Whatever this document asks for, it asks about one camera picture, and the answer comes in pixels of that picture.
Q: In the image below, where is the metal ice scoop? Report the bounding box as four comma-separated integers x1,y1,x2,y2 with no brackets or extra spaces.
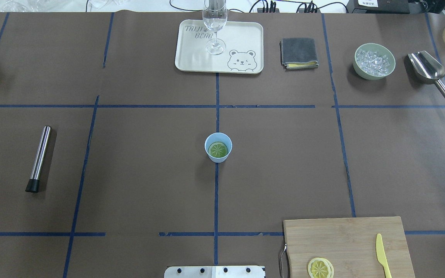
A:
407,51,445,99

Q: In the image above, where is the steel muddler black tip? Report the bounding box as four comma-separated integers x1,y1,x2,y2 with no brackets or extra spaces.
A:
25,125,52,193

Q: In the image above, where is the clear wine glass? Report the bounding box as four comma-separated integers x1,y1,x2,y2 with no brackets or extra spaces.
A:
202,0,228,55

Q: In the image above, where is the light blue cup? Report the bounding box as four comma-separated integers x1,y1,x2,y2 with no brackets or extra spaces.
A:
204,132,233,163

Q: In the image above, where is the wooden cutting board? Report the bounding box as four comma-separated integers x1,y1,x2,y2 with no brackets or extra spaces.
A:
279,216,415,278

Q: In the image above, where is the yellow plastic knife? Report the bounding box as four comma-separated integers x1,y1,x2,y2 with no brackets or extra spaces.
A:
375,233,392,278

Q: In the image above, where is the green bowl of ice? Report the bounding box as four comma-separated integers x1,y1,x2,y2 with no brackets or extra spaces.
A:
353,43,396,80

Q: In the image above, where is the grey folded cloth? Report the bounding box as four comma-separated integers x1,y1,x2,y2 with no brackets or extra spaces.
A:
280,37,319,70

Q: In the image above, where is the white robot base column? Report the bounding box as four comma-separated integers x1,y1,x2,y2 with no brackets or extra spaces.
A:
164,265,266,278

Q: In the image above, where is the cream bear tray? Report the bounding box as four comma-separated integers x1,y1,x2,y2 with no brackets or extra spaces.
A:
175,19,264,74

